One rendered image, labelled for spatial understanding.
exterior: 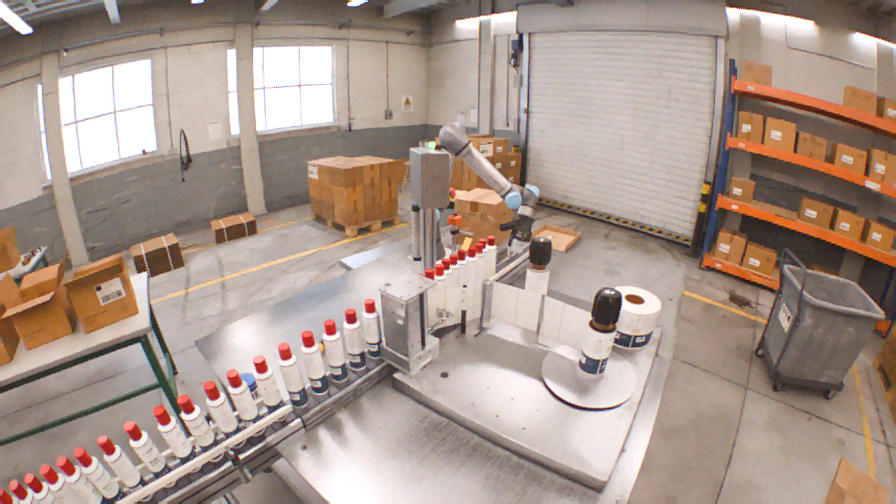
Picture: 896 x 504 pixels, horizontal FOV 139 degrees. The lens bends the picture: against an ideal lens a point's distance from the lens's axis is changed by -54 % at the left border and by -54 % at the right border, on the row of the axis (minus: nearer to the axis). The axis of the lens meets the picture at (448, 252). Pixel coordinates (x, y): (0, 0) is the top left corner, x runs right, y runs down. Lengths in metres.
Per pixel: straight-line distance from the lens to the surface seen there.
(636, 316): 1.28
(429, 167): 1.21
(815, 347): 2.99
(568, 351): 1.25
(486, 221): 1.99
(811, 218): 4.78
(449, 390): 1.07
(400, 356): 1.10
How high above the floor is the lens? 1.63
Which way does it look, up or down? 23 degrees down
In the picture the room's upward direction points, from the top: straight up
